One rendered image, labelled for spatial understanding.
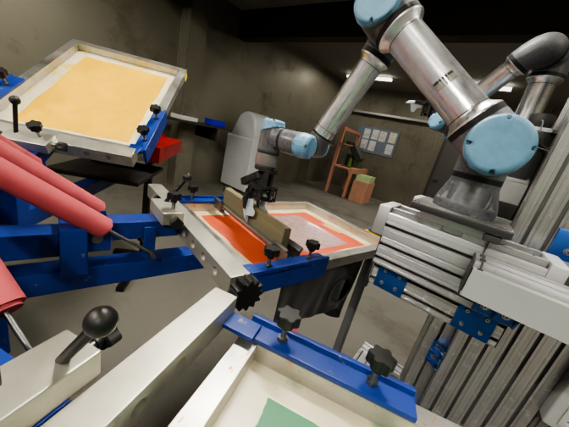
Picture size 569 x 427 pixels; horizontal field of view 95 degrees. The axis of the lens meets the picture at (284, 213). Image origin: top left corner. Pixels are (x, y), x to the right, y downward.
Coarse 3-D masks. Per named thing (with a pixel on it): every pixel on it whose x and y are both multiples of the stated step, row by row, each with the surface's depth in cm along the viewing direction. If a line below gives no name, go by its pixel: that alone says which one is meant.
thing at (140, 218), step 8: (112, 216) 69; (120, 216) 70; (128, 216) 71; (136, 216) 72; (144, 216) 73; (152, 216) 75; (120, 224) 67; (128, 224) 68; (136, 224) 69; (144, 224) 70; (152, 224) 72; (160, 224) 73; (120, 232) 67; (128, 232) 69; (136, 232) 70; (160, 232) 74; (168, 232) 76; (176, 232) 77; (112, 240) 67
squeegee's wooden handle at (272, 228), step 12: (228, 192) 106; (228, 204) 107; (240, 204) 99; (240, 216) 99; (264, 216) 88; (264, 228) 88; (276, 228) 83; (288, 228) 81; (276, 240) 84; (288, 240) 83
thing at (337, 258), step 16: (192, 208) 108; (208, 208) 113; (272, 208) 136; (288, 208) 144; (304, 208) 152; (320, 208) 148; (336, 224) 137; (352, 224) 133; (368, 240) 123; (336, 256) 90; (352, 256) 95; (368, 256) 104
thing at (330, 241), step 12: (324, 228) 128; (228, 240) 91; (240, 240) 93; (252, 240) 96; (300, 240) 106; (324, 240) 112; (336, 240) 116; (348, 240) 119; (240, 252) 84; (252, 252) 86; (312, 252) 97; (324, 252) 100
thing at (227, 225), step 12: (204, 216) 107; (216, 216) 110; (228, 216) 113; (276, 216) 128; (288, 216) 132; (300, 216) 137; (312, 216) 142; (216, 228) 98; (228, 228) 101; (240, 228) 104; (300, 228) 120; (312, 228) 124
